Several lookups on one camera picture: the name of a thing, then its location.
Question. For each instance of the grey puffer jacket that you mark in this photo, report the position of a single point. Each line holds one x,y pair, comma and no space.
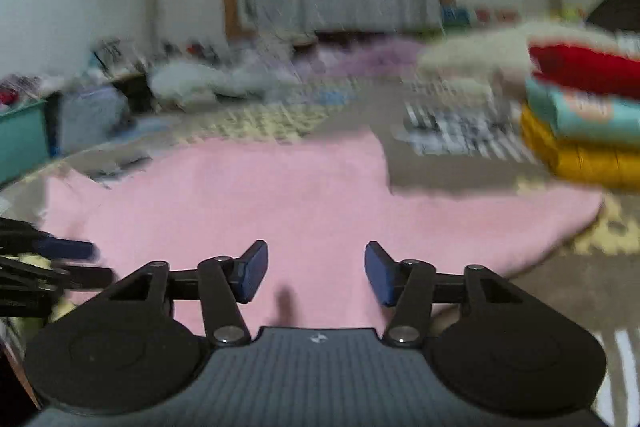
200,82

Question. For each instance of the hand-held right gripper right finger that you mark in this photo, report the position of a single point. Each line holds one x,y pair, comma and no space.
380,272

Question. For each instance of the pink sweatshirt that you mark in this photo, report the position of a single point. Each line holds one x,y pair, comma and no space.
250,207

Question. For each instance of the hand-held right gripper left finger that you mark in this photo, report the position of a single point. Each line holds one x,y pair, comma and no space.
250,272

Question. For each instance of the colourful foam play mat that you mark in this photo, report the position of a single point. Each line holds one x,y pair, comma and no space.
460,14

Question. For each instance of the dark wooden headboard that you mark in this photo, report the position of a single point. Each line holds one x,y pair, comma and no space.
615,9

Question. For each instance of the teal folded garment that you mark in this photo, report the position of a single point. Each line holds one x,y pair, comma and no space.
580,112

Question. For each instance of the yellow folded garment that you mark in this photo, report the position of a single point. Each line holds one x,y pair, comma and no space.
580,162

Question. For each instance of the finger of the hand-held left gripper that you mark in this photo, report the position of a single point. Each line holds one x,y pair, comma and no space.
65,248
90,278

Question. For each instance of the teal storage bin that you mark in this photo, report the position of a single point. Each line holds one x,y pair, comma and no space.
20,137

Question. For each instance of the printed cartoon blanket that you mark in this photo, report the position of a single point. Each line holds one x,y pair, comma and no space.
450,167

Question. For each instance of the cluttered wooden desk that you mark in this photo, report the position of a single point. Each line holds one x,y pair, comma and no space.
132,79

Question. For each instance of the red folded garment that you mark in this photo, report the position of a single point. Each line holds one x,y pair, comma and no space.
585,67

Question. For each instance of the yellow plush toy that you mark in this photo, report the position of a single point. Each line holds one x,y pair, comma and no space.
570,13

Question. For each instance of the cream duvet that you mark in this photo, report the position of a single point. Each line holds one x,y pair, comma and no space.
480,52

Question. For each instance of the purple duvet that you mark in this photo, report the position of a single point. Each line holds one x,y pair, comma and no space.
380,54

